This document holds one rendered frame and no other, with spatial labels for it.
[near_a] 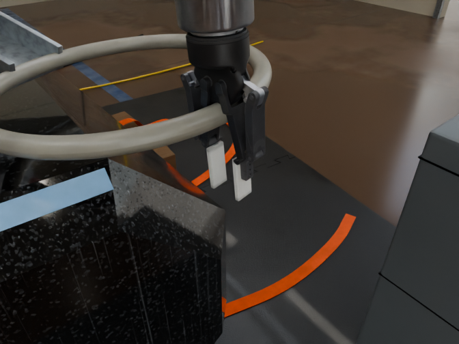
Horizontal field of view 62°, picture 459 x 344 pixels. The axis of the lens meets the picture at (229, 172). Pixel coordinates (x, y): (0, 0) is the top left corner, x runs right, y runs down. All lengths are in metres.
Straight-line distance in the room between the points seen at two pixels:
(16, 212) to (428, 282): 0.81
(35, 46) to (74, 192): 0.39
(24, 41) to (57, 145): 0.49
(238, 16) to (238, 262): 1.17
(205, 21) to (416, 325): 0.86
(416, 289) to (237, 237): 0.81
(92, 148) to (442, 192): 0.63
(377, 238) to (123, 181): 1.24
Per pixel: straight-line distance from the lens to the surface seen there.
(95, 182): 0.64
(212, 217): 0.83
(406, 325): 1.09
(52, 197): 0.63
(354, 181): 2.00
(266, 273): 1.48
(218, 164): 0.57
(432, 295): 0.99
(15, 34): 0.96
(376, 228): 1.74
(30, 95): 0.93
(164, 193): 0.73
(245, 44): 0.47
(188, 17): 0.45
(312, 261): 1.53
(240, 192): 0.55
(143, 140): 0.46
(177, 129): 0.47
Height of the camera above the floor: 1.15
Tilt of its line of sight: 36 degrees down
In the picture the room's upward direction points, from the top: straight up
